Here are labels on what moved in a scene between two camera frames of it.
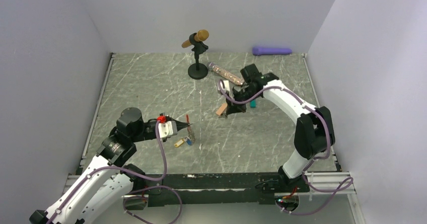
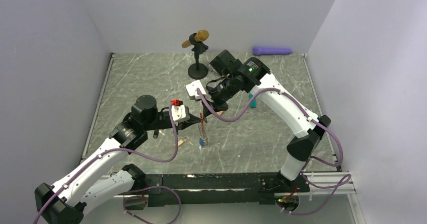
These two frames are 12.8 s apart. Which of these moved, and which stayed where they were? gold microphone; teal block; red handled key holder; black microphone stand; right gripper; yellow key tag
Moved: red handled key holder; right gripper
Stayed: yellow key tag; black microphone stand; gold microphone; teal block
